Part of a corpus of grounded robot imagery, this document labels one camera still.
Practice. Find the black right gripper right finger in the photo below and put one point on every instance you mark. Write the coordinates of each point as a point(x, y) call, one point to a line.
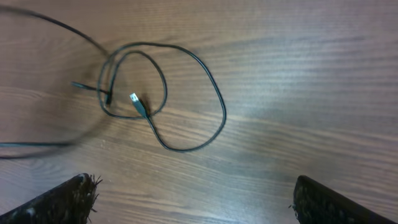
point(315, 203)

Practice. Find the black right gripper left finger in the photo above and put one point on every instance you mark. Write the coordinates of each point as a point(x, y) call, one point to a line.
point(70, 202)

